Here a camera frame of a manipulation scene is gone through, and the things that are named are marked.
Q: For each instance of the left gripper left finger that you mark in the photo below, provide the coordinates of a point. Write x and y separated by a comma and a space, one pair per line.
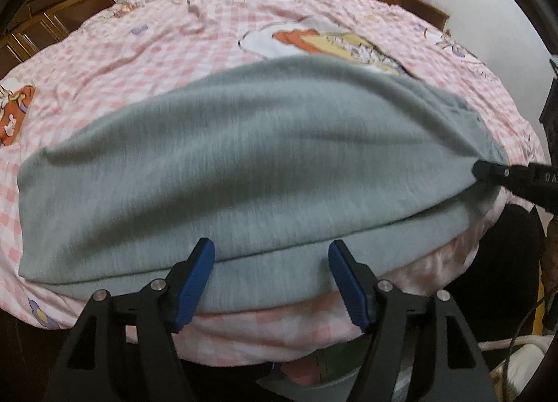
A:
121, 348

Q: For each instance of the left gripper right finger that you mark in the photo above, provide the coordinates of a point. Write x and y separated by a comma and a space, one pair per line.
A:
429, 334

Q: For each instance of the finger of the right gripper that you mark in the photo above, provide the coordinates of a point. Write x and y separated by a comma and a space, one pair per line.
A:
500, 174

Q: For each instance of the grey knit pants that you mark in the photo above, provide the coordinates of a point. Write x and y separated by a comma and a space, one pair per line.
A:
272, 161

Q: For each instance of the dark wooden headboard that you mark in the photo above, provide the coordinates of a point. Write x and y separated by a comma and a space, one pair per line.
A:
42, 23

